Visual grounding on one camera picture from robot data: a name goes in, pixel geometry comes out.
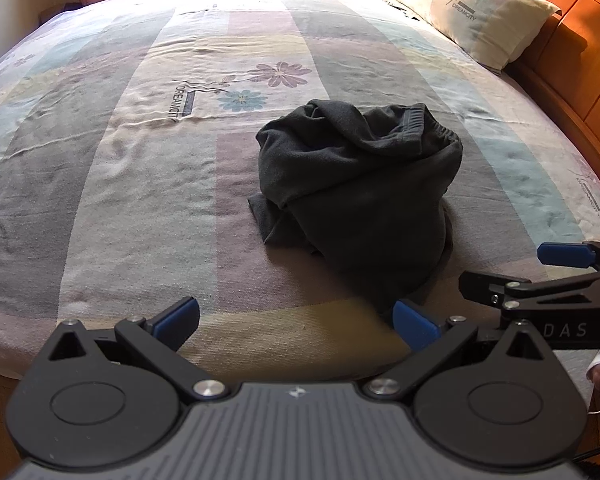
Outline orange wooden headboard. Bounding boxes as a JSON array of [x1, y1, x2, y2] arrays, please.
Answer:
[[506, 0, 600, 178]]

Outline pastel patchwork bed sheet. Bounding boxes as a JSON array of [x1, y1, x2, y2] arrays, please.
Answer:
[[0, 0, 600, 380]]

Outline dark grey trousers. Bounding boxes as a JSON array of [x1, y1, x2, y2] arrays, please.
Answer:
[[248, 100, 464, 313]]

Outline cream printed pillow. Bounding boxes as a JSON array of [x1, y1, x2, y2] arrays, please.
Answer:
[[387, 0, 560, 70]]

